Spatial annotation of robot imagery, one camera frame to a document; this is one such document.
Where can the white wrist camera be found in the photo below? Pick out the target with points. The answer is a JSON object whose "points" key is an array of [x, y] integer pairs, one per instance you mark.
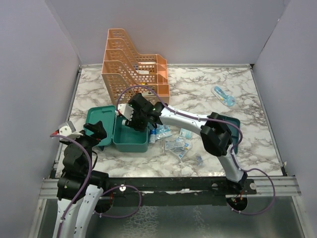
{"points": [[68, 130], [125, 110]]}

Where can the black metal base rail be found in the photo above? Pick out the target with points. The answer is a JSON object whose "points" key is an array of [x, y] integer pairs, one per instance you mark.
{"points": [[171, 191]]}

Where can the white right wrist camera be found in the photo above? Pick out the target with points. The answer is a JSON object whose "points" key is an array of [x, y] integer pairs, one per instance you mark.
{"points": [[125, 110]]}

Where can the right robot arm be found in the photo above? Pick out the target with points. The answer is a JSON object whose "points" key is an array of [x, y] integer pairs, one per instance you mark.
{"points": [[213, 130]]}

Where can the blue white dressing packet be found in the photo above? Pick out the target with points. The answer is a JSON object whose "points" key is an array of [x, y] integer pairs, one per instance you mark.
{"points": [[185, 133]]}

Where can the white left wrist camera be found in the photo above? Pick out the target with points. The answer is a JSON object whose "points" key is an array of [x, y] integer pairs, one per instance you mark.
{"points": [[68, 130]]}

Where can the teal divided tray insert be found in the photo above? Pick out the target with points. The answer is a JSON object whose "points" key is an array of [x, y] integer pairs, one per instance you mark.
{"points": [[234, 124]]}

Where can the peach plastic file organizer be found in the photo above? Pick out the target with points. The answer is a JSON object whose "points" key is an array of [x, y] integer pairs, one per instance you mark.
{"points": [[125, 70]]}

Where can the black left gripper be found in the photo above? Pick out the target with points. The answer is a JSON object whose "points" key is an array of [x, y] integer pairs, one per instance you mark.
{"points": [[99, 132]]}

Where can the clear bag of wipes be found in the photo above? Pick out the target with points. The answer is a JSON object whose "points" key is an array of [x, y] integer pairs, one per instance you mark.
{"points": [[179, 147]]}

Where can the blue toothbrush blister pack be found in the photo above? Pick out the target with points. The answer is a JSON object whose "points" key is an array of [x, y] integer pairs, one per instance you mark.
{"points": [[225, 99]]}

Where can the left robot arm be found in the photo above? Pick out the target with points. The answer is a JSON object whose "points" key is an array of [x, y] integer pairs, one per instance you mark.
{"points": [[80, 186]]}

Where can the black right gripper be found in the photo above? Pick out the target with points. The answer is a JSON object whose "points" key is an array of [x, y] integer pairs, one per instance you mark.
{"points": [[132, 124]]}

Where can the small clear blue packet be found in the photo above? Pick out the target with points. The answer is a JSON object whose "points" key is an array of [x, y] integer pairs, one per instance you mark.
{"points": [[199, 159]]}

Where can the clear blue gauze packet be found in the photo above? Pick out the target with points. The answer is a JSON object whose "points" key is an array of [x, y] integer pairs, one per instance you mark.
{"points": [[162, 131]]}

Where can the white blue bandage roll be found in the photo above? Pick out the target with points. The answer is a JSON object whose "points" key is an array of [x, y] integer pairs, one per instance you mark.
{"points": [[152, 137]]}

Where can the teal plastic medicine box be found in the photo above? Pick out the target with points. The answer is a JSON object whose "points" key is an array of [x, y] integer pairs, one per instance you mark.
{"points": [[125, 139]]}

